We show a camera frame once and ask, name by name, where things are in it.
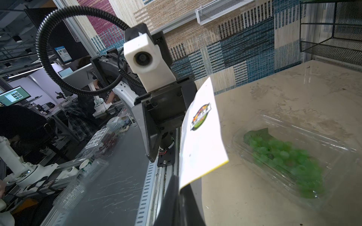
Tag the computer monitor in background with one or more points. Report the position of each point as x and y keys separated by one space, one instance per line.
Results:
x=14 y=96

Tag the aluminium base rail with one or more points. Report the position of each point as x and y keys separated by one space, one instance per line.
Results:
x=155 y=185

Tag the clear box of green grapes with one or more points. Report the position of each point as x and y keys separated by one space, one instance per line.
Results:
x=314 y=171

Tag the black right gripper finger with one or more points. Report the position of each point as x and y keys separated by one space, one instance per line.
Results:
x=179 y=207

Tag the black wire mesh shelf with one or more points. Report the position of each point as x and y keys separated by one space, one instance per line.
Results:
x=331 y=29

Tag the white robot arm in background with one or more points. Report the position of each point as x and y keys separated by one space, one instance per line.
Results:
x=23 y=173

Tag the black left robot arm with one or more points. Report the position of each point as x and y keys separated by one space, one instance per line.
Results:
x=125 y=84

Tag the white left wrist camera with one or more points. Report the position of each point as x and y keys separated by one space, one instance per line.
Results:
x=145 y=60

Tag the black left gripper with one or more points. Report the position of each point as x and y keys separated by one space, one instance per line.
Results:
x=161 y=111

